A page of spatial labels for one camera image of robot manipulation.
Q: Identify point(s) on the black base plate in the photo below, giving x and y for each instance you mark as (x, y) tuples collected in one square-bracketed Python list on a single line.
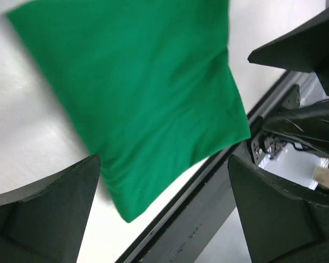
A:
[(185, 226)]

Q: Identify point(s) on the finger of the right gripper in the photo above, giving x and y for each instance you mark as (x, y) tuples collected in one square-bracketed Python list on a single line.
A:
[(305, 49)]

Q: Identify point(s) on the green t-shirt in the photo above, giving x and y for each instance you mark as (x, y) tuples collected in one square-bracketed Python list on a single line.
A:
[(146, 84)]

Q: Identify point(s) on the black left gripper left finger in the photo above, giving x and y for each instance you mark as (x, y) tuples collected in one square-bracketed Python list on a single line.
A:
[(45, 221)]

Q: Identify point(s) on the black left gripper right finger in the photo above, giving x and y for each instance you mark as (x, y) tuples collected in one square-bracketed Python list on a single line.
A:
[(282, 221)]

